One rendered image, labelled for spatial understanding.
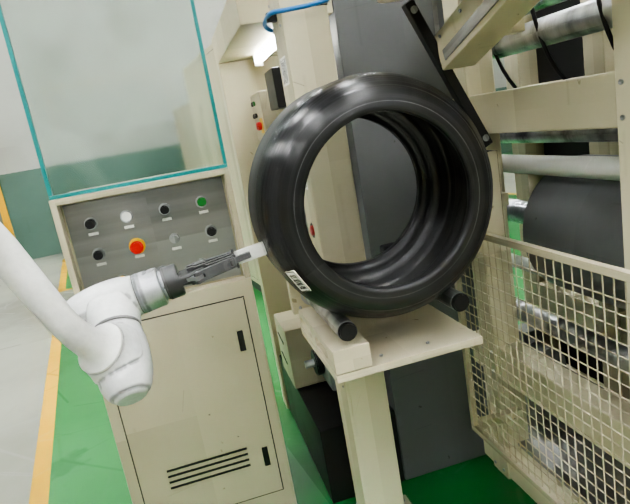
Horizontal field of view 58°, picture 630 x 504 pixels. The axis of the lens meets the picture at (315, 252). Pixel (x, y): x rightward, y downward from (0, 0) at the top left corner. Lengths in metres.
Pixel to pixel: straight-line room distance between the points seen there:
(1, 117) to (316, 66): 8.79
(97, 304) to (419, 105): 0.79
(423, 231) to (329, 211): 0.27
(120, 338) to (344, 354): 0.48
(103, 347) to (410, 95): 0.80
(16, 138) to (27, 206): 1.06
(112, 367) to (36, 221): 9.03
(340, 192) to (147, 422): 1.02
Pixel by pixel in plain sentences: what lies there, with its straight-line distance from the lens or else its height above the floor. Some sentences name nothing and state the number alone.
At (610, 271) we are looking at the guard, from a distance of 1.22.
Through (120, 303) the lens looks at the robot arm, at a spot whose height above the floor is 1.07.
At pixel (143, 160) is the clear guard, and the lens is 1.87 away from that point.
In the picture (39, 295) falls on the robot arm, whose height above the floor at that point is 1.15.
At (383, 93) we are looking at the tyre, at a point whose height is 1.40.
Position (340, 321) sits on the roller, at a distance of 1.28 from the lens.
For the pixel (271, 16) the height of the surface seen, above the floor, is 1.65.
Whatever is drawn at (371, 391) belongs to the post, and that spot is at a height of 0.55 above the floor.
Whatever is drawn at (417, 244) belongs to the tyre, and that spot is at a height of 0.99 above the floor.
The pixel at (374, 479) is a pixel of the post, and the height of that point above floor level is 0.25.
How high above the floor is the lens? 1.36
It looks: 13 degrees down
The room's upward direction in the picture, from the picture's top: 10 degrees counter-clockwise
